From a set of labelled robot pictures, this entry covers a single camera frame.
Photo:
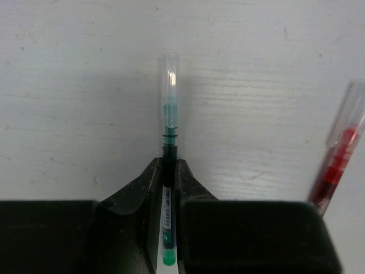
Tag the red pen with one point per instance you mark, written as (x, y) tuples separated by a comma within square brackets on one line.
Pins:
[(344, 137)]

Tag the green pen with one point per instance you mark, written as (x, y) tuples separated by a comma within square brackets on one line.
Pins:
[(170, 71)]

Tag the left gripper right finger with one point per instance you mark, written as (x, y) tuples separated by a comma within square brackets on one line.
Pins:
[(229, 236)]

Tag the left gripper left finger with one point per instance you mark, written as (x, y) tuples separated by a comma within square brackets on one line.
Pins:
[(117, 235)]

